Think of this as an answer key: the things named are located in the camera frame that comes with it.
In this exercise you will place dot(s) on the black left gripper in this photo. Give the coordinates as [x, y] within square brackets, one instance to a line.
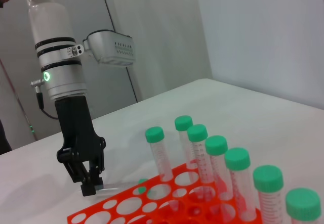
[76, 128]

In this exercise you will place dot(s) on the clear test tube green cap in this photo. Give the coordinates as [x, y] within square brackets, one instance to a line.
[183, 123]
[197, 133]
[216, 145]
[143, 181]
[302, 203]
[154, 135]
[267, 178]
[237, 159]

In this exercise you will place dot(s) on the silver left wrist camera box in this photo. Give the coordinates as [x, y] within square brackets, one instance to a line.
[108, 47]

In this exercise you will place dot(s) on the dark background object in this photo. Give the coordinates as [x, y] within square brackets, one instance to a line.
[3, 138]

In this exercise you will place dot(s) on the silver left camera mount bracket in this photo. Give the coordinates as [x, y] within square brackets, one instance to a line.
[76, 50]

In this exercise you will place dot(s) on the orange test tube rack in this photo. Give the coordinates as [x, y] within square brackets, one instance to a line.
[172, 170]

